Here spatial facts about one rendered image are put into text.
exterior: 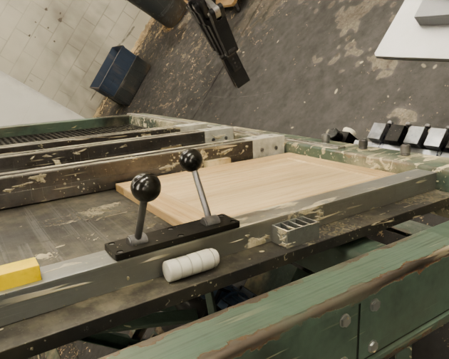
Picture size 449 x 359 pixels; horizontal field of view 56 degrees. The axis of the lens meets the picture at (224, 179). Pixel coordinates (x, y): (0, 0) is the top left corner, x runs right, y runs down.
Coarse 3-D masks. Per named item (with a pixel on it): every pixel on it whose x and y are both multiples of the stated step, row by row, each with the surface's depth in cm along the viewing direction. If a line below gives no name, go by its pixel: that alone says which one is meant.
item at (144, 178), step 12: (132, 180) 52; (144, 180) 51; (156, 180) 52; (132, 192) 52; (144, 192) 51; (156, 192) 52; (144, 204) 54; (144, 216) 56; (132, 240) 58; (144, 240) 59
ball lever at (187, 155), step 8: (184, 152) 66; (192, 152) 66; (184, 160) 66; (192, 160) 65; (200, 160) 66; (184, 168) 66; (192, 168) 66; (200, 184) 66; (200, 192) 66; (200, 200) 66; (208, 208) 66; (208, 216) 65; (216, 216) 65; (208, 224) 64
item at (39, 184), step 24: (216, 144) 125; (240, 144) 125; (264, 144) 130; (48, 168) 100; (72, 168) 100; (96, 168) 103; (120, 168) 106; (144, 168) 110; (168, 168) 113; (0, 192) 92; (24, 192) 95; (48, 192) 98; (72, 192) 101
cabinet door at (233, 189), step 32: (256, 160) 123; (288, 160) 123; (320, 160) 120; (128, 192) 97; (160, 192) 95; (192, 192) 95; (224, 192) 93; (256, 192) 92; (288, 192) 91; (320, 192) 89
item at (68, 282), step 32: (352, 192) 81; (384, 192) 84; (416, 192) 90; (256, 224) 67; (320, 224) 76; (96, 256) 57; (160, 256) 59; (32, 288) 50; (64, 288) 52; (96, 288) 55; (0, 320) 49
